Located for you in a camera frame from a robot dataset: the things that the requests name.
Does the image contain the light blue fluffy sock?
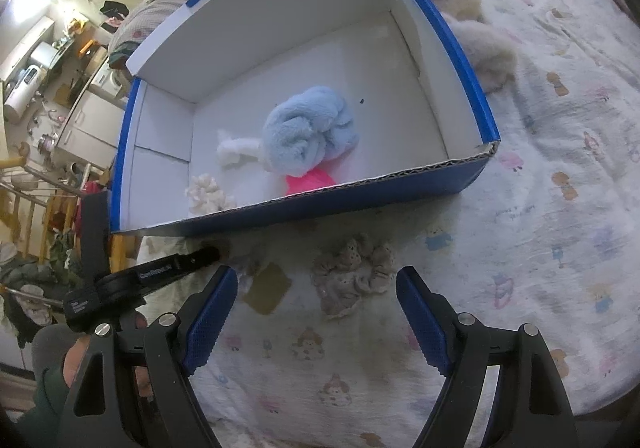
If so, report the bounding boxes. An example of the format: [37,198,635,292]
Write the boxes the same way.
[262,86,359,178]

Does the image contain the green sleeve forearm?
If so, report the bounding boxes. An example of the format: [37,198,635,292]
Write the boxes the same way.
[15,324,90,447]

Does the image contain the pink soft ball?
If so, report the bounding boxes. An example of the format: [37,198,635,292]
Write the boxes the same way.
[285,166,336,197]

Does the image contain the person's left hand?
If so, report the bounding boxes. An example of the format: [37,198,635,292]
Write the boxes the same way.
[61,311,154,423]

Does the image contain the wooden yellow rack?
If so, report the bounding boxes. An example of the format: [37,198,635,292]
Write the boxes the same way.
[11,180,102,264]

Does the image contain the cream scrunchie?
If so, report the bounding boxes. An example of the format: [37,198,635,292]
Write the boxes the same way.
[186,174,236,216]

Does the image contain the white kitchen cabinet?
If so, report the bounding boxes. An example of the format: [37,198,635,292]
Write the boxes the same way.
[51,90,125,171]

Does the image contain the white patterned bed blanket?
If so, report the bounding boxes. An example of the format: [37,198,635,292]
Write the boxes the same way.
[110,0,639,447]

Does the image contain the white rolled sock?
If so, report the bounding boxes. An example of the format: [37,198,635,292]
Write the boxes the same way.
[216,129,265,167]

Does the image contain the white washing machine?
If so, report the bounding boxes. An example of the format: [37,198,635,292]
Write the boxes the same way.
[88,60,130,101]

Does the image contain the brown grey scrunchie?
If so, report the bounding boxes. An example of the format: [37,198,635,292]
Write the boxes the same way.
[311,233,395,319]

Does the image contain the blue white cardboard box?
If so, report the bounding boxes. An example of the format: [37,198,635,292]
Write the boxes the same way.
[111,0,500,237]

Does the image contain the cream fluffy towel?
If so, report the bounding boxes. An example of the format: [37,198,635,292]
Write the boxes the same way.
[432,0,518,93]

